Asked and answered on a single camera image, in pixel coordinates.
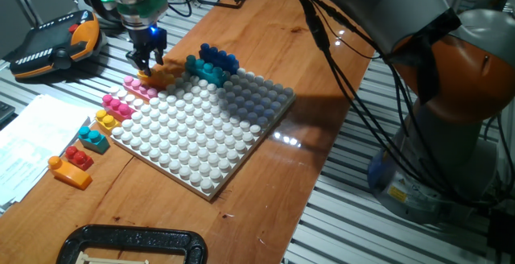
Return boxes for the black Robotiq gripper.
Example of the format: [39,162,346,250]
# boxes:
[125,25,168,77]

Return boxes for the yellow four-stud block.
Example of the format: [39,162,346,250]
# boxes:
[137,68,176,90]

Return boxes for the teal four-stud block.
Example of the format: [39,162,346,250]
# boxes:
[184,54,230,89]

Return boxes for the blue four-stud block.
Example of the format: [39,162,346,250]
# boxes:
[199,43,241,76]

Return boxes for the light pink four-stud block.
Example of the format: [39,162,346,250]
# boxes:
[122,75,159,102]

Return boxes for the white four-stud block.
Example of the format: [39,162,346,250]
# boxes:
[108,85,145,110]

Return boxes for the magenta three-stud block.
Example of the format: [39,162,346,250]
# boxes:
[101,93,134,122]

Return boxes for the yellow two-stud block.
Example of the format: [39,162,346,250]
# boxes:
[95,109,122,135]

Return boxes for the white studded baseplate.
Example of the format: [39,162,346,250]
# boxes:
[109,66,298,202]

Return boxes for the teal two-stud block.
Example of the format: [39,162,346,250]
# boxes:
[77,126,111,155]

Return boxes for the black orange teach pendant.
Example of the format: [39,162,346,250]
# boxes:
[8,9,106,80]

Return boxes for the glossy wooden board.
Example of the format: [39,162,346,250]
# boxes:
[0,0,377,264]

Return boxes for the red two-stud block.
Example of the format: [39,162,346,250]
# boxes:
[64,145,95,171]

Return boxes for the silver tripod legs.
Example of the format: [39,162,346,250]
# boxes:
[3,0,93,27]

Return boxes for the orange sloped one-stud block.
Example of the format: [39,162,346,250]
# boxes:
[47,155,93,192]

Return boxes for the stack of white papers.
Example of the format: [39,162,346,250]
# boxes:
[0,93,97,212]

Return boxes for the black metal C-clamp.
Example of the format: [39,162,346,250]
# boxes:
[55,224,209,264]

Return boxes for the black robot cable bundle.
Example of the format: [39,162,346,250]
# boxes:
[277,0,515,217]

